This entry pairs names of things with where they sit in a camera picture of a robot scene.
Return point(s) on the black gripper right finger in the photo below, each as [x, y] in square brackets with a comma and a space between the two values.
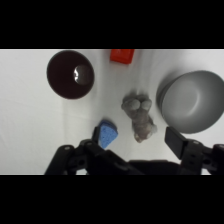
[193, 153]

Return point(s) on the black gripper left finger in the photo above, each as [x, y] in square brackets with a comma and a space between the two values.
[83, 156]

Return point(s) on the brown cup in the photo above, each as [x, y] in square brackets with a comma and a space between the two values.
[65, 80]

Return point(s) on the grey bowl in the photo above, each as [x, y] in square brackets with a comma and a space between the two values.
[195, 103]

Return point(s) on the blue sponge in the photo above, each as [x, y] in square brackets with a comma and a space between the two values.
[107, 134]

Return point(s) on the grey plush toy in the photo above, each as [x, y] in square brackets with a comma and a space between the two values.
[140, 115]

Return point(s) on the red block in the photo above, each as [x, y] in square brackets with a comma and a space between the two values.
[122, 55]

